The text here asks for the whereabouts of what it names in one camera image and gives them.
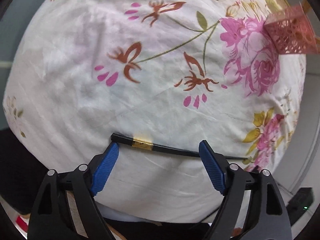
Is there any red and white object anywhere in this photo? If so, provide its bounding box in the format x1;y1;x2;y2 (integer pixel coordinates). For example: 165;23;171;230
14;214;32;231

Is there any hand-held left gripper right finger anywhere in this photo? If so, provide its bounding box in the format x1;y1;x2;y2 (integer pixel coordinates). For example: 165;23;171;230
198;140;293;240

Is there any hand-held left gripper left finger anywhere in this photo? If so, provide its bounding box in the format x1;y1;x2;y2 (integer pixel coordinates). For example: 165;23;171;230
27;141;120;240

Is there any floral tablecloth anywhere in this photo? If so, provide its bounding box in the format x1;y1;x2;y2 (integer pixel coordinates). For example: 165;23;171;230
2;0;308;225

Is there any black chopstick with gold band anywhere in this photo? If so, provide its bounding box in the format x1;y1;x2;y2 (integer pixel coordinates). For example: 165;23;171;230
111;133;253;160

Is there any black device with green light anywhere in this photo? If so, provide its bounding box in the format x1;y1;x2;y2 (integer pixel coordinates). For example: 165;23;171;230
285;187;315;215

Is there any pink perforated utensil holder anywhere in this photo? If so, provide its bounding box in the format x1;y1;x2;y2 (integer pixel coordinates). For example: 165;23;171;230
263;1;317;55

